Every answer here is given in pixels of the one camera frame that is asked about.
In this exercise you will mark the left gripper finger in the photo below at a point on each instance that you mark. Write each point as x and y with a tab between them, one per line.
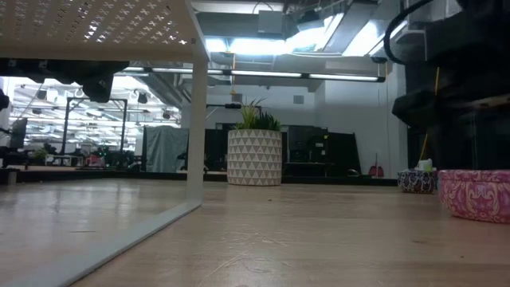
120	67

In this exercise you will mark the black computer monitor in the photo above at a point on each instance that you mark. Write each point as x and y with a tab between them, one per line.
18	133

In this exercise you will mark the white green bottle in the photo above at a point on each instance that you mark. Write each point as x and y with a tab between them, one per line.
425	164

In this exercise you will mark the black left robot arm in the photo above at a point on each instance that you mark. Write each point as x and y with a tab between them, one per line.
40	69

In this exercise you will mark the pink ball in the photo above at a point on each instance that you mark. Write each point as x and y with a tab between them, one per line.
478	195

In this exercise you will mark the white perforated metal shelf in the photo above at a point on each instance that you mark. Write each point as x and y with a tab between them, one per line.
119	49

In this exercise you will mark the grey cloth cover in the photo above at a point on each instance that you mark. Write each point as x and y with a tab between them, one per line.
165	149

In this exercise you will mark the red dustpan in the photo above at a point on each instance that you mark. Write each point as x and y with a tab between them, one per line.
375	171

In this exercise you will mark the grey ceiling duct box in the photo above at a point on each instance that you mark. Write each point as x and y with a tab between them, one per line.
270	22

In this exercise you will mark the black equipment cabinet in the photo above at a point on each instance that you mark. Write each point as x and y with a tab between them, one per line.
338	155

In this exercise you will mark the black frame stand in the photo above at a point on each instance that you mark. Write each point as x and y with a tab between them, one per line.
124	131

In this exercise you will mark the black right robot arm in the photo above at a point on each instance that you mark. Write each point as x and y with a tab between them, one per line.
470	48

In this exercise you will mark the potted plant patterned white pot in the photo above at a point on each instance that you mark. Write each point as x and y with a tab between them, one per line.
247	159

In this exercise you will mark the long linear ceiling light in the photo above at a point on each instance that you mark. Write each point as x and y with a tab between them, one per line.
263	74

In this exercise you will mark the black boom pole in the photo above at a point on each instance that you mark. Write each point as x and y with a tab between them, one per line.
233	106

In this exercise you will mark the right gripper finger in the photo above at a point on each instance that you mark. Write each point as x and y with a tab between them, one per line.
454	147

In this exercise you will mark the black partition panel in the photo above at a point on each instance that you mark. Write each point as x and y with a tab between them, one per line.
217	151

